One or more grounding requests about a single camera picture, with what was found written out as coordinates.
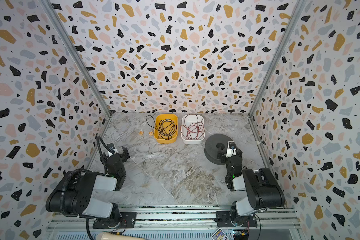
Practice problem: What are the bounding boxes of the black cable spool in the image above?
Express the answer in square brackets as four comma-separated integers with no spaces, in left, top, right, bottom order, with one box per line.
[204,134,232,165]

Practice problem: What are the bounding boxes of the red cable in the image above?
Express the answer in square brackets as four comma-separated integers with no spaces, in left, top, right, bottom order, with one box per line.
[179,113,206,141]

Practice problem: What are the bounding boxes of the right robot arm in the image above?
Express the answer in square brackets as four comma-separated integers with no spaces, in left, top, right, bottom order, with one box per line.
[216,141,285,227]

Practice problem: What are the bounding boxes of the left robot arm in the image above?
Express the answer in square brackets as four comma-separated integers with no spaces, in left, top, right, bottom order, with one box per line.
[46,137,131,229]

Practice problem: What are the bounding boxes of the white plastic bin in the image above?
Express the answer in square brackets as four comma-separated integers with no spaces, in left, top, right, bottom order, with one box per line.
[180,114,206,145]

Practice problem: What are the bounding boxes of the yellow plastic bin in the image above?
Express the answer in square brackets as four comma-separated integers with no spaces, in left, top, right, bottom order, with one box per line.
[154,114,179,144]

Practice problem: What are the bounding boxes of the colourful sticker card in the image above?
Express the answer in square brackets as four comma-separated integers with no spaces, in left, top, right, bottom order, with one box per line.
[211,228,229,240]

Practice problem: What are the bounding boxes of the beige cylinder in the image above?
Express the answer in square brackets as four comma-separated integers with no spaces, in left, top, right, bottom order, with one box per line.
[96,232,145,240]

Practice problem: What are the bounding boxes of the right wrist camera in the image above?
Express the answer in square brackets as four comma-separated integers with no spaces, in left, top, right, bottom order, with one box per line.
[226,141,237,158]

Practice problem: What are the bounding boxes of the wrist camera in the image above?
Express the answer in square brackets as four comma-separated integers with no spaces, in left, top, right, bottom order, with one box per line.
[107,143,117,157]
[226,141,237,158]

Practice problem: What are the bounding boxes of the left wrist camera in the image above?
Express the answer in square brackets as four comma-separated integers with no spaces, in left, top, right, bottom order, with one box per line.
[107,143,117,157]

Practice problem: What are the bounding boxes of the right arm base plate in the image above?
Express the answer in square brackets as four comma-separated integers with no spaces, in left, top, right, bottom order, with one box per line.
[215,211,258,228]

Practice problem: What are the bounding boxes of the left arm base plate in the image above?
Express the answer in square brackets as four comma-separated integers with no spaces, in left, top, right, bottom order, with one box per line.
[93,212,137,231]

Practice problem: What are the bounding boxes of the black cable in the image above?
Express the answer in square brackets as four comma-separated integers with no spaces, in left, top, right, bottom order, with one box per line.
[145,114,178,141]

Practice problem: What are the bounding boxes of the aluminium mounting rail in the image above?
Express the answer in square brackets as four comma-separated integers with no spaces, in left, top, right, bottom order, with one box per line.
[44,205,302,233]

